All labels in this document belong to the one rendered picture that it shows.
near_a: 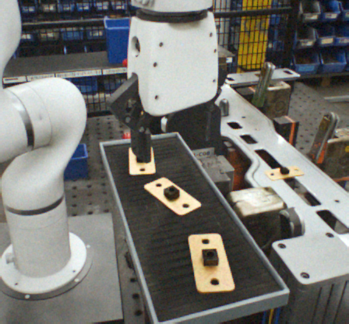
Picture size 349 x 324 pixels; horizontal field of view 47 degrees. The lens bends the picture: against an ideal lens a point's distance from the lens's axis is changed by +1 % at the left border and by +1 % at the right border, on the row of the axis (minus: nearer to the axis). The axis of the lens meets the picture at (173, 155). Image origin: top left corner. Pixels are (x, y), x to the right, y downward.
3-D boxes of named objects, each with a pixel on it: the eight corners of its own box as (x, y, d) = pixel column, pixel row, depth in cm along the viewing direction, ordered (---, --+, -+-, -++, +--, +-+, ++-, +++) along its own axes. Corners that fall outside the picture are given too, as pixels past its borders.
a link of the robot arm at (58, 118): (-9, 196, 81) (-34, 86, 69) (66, 162, 93) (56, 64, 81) (24, 224, 75) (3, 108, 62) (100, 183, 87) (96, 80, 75)
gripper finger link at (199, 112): (207, 93, 48) (205, 142, 51) (227, 87, 49) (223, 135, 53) (190, 86, 50) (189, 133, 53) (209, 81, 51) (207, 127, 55)
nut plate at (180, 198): (202, 206, 52) (202, 198, 51) (180, 217, 50) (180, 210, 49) (163, 178, 58) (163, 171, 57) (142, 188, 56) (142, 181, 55)
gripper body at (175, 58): (153, 12, 36) (156, 125, 41) (233, 1, 41) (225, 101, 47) (111, 1, 41) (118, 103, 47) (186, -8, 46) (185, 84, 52)
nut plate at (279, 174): (296, 166, 91) (297, 161, 91) (305, 174, 88) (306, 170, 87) (262, 171, 89) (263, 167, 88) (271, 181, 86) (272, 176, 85)
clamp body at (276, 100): (284, 180, 140) (300, 87, 123) (254, 185, 137) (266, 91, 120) (271, 167, 148) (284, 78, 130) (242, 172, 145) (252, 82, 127)
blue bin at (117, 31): (187, 59, 154) (188, 24, 148) (108, 63, 149) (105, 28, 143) (178, 47, 168) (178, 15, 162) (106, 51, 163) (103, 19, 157)
